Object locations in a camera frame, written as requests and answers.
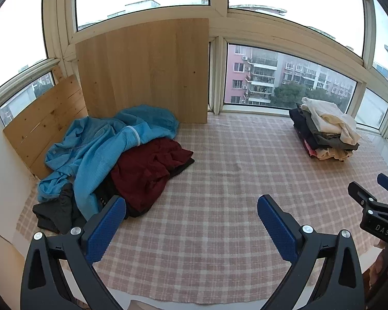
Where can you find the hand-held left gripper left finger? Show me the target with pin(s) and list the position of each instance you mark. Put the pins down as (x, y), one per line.
(105, 229)

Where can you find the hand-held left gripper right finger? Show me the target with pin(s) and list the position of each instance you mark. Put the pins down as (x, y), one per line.
(276, 229)

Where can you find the blue garment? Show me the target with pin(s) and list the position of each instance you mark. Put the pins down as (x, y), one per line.
(93, 155)

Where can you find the person's right hand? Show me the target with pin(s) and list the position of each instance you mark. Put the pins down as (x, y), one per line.
(381, 260)

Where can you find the beige folded garment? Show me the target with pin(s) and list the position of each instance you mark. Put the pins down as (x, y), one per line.
(333, 154)

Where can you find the dark red garment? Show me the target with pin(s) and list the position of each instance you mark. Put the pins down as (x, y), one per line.
(142, 174)

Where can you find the pink folded garment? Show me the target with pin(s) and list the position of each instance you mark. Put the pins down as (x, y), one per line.
(310, 149)

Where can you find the pink checked blanket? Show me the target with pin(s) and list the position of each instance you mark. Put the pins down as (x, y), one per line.
(213, 200)

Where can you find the olive folded garment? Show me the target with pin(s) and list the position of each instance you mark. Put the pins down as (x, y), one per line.
(317, 132)

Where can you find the white folded garment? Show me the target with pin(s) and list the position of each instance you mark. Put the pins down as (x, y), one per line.
(326, 116)

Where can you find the black garment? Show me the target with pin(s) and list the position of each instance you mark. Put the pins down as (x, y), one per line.
(181, 168)

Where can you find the wooden plank panel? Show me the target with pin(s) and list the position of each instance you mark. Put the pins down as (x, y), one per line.
(45, 122)

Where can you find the pink apartment building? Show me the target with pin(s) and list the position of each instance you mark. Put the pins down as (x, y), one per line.
(252, 71)

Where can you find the large light wood board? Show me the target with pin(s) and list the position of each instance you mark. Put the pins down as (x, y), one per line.
(142, 71)

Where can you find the cream window frame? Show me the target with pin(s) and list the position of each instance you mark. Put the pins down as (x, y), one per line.
(218, 22)

